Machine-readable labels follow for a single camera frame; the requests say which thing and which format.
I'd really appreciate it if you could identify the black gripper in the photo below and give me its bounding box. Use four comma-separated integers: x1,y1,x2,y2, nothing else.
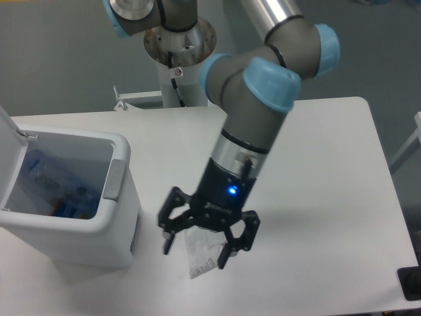
157,157,261,269

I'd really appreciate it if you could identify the clear plastic water bottle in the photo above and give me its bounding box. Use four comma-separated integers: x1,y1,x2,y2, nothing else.
21,149,101,217

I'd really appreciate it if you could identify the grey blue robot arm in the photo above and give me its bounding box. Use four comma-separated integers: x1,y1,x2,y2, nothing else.
103,1,340,269

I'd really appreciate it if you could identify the white plastic trash can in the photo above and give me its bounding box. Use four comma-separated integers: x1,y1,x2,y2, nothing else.
1,111,141,268

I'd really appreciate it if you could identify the crumpled white plastic wrapper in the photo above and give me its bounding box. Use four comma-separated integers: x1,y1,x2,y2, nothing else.
184,226,227,278

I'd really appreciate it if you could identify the blue yellow package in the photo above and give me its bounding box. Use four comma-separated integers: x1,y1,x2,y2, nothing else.
52,199,95,219

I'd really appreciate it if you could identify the black object at table edge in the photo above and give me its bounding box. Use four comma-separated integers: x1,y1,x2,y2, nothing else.
397,266,420,302

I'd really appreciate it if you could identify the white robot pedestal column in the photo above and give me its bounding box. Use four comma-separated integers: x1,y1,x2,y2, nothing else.
143,18,218,109

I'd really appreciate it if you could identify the white metal base frame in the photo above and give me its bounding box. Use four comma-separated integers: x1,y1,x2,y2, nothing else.
112,85,211,112

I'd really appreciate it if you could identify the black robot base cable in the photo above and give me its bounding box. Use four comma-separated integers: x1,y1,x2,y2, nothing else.
167,51,186,108

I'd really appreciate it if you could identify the white frame at right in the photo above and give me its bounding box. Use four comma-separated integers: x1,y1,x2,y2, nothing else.
389,111,420,174

